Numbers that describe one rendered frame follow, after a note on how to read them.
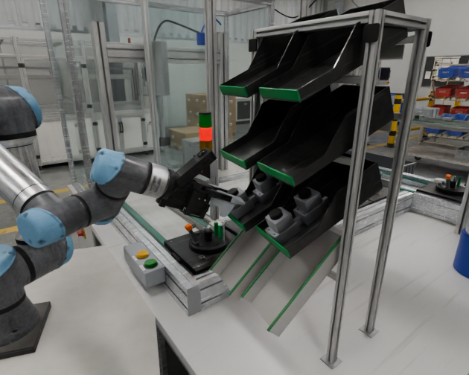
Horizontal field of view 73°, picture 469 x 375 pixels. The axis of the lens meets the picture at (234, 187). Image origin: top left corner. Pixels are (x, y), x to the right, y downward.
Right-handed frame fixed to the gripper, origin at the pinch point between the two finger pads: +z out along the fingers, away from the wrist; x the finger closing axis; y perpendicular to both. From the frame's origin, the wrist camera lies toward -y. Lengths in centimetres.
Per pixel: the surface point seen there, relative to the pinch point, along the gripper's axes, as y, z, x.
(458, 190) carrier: -34, 135, -17
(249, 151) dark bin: -12.2, -2.4, 0.9
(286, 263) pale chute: 11.1, 14.8, 11.6
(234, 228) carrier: 18.8, 26.1, -32.8
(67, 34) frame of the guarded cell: -28, -49, -103
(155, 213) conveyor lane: 33, 8, -74
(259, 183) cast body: -5.6, 3.0, 2.8
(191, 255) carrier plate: 28.1, 6.1, -21.5
